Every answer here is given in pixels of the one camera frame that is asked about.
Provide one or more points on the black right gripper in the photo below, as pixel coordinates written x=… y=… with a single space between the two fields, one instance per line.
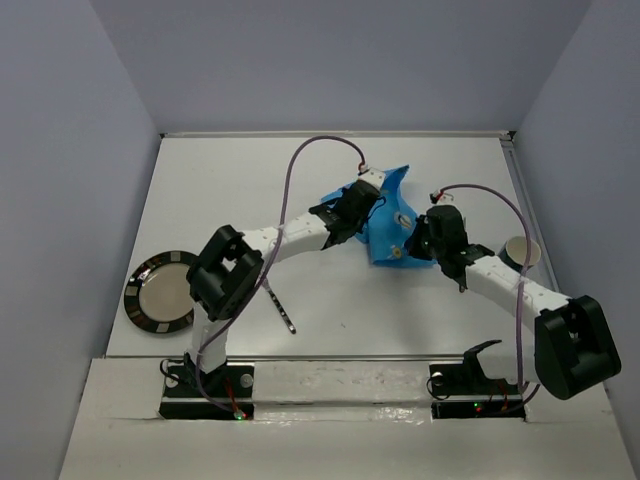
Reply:
x=412 y=243

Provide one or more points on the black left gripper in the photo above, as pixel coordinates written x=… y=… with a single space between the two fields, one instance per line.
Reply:
x=360 y=224

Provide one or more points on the blue space-print cloth placemat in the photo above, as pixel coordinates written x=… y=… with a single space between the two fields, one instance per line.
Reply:
x=389 y=225

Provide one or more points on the steel fork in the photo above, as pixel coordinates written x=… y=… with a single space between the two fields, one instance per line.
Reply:
x=280 y=308

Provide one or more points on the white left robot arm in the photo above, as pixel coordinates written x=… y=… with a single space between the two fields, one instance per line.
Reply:
x=229 y=270

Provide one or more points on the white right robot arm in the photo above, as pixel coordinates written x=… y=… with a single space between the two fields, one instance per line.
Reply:
x=572 y=349

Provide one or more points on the black rimmed dinner plate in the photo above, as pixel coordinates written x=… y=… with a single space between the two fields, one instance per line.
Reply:
x=156 y=297

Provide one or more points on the teal mug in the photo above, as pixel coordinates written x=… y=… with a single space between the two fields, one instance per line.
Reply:
x=517 y=249

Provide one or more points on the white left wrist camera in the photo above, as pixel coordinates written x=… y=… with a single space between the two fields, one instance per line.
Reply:
x=371 y=176

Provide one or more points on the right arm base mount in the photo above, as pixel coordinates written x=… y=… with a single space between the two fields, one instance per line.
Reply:
x=462 y=391

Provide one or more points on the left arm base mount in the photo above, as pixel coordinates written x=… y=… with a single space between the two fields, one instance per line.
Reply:
x=228 y=392

